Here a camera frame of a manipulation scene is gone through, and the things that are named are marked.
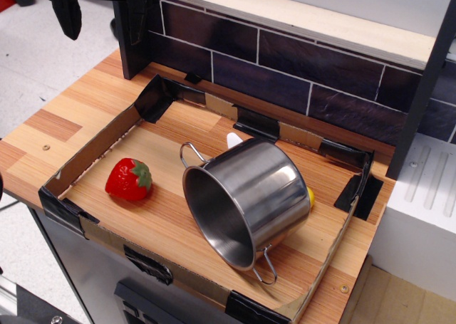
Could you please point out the stainless steel pot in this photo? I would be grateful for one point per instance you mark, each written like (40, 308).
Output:
(246, 200)

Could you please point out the cardboard fence with black tape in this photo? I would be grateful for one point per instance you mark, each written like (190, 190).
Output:
(164, 211)

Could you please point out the light wooden shelf board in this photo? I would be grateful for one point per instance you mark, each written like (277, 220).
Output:
(348, 32)

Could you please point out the red toy strawberry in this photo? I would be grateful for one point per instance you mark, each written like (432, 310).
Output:
(130, 179)

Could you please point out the white plastic piece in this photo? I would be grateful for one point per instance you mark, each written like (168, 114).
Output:
(233, 140)

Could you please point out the yellow toy fruit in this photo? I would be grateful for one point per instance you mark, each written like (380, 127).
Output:
(311, 197)

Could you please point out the black oven control panel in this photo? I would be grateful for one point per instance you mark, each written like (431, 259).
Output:
(136, 308)

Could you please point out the white toy sink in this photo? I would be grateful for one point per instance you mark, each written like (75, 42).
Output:
(415, 239)

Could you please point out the dark shelf post left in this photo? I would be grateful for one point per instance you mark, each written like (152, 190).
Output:
(134, 58)

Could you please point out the dark shelf post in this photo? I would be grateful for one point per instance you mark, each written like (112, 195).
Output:
(424, 91)
(134, 58)

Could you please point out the dark shelf post right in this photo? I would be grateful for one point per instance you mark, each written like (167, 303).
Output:
(424, 91)

